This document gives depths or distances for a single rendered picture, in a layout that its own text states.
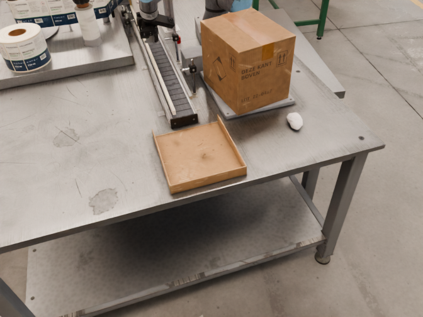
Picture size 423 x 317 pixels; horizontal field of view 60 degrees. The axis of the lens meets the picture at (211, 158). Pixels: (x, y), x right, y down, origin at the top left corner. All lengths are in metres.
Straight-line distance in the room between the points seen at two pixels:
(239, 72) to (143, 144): 0.44
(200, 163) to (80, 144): 0.47
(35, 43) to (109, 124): 0.56
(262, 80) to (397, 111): 1.86
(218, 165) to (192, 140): 0.16
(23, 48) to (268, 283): 1.58
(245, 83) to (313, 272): 1.07
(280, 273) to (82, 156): 1.14
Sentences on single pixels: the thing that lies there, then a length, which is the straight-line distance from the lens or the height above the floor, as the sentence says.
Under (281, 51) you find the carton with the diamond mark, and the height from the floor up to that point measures 1.08.
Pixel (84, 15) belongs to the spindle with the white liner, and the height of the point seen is 1.04.
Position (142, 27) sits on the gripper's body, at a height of 1.05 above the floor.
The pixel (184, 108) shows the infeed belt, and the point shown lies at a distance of 1.44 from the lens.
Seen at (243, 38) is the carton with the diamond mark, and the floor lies 1.12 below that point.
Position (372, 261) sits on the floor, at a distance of 2.13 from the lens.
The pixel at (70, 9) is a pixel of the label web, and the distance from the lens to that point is 2.16.
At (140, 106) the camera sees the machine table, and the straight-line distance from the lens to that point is 1.57.
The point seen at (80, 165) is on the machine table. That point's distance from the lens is 1.37.
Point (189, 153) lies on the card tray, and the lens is 1.30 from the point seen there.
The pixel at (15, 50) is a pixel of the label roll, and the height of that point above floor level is 0.99.
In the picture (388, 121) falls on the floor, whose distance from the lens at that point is 3.00.
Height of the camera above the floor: 1.72
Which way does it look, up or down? 44 degrees down
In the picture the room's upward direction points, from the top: 3 degrees counter-clockwise
